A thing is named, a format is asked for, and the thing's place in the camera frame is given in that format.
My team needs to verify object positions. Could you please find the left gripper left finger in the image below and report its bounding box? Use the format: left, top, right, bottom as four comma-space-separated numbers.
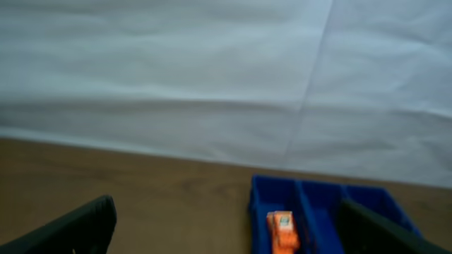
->
0, 194, 118, 254

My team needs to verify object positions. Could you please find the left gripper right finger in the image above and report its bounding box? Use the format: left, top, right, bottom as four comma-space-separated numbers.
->
336, 198, 452, 254

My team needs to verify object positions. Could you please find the blue tray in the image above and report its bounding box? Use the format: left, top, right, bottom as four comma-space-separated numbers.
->
249, 174, 423, 254

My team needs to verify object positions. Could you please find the orange candy box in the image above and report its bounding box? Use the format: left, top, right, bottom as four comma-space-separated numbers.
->
266, 210, 301, 254

